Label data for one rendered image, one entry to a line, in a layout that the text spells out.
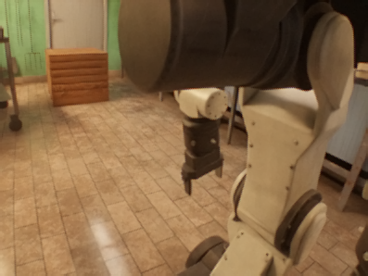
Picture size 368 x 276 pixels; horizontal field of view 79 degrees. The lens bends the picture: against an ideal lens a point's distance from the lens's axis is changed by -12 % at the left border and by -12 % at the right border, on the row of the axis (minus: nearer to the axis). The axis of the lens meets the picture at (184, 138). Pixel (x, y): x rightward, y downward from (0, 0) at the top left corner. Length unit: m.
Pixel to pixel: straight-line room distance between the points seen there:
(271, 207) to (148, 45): 0.38
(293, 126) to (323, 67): 0.12
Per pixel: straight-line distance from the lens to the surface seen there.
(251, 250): 0.61
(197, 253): 1.01
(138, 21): 0.23
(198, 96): 0.53
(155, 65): 0.20
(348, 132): 1.72
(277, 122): 0.41
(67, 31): 4.78
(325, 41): 0.30
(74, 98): 3.26
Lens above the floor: 0.94
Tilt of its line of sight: 24 degrees down
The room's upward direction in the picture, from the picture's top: 5 degrees clockwise
